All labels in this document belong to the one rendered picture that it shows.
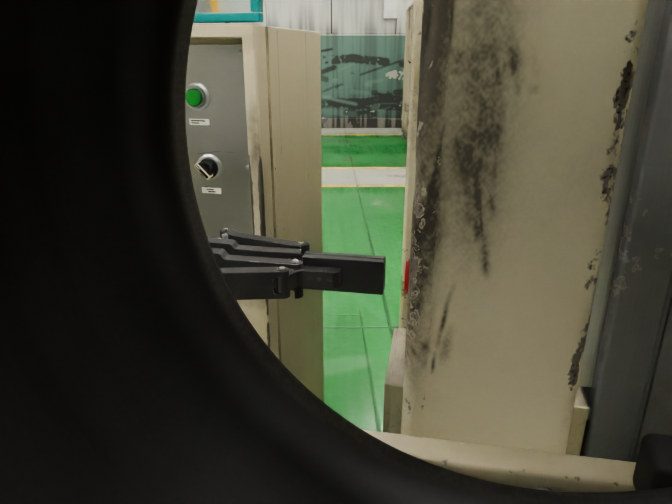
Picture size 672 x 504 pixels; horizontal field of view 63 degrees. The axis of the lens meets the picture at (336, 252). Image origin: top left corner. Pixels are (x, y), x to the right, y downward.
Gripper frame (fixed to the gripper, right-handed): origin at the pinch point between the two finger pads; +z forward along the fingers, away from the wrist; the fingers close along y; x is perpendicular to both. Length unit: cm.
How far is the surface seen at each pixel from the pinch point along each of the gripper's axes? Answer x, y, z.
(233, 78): -14.0, 32.1, -21.0
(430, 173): -10.3, -6.3, 6.8
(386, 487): 6.3, -17.2, 5.5
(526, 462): 11.0, -7.8, 15.3
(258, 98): -11.8, 27.6, -16.1
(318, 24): -49, 848, -185
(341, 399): 106, 127, -22
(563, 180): -10.2, -6.3, 15.3
